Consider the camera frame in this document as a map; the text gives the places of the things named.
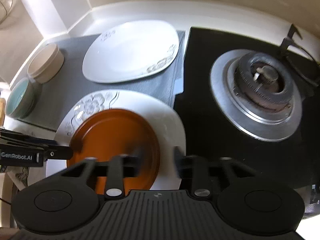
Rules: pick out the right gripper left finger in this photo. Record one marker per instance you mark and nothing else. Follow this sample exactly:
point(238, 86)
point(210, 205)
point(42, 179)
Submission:
point(115, 170)

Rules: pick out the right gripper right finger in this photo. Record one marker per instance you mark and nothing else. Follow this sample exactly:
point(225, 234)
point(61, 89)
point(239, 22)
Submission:
point(193, 172)

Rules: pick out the orange round plate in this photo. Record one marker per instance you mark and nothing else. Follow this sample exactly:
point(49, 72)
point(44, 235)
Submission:
point(116, 132)

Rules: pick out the light blue ceramic bowl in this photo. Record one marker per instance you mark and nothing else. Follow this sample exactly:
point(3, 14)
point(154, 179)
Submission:
point(20, 100)

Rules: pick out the beige ceramic bowl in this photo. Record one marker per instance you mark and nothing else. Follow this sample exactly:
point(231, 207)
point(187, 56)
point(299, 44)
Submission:
point(46, 64)

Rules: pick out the grey and white mat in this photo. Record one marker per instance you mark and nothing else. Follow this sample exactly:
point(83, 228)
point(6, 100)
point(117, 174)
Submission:
point(55, 98)

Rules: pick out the black gas stove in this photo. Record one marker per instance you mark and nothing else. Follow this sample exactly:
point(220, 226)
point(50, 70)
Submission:
point(293, 161)

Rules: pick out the silver stove burner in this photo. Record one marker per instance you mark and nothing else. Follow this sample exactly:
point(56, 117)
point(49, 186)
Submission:
point(257, 94)

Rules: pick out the black pan support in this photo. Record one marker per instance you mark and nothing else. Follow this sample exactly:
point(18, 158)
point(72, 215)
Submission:
point(304, 64)

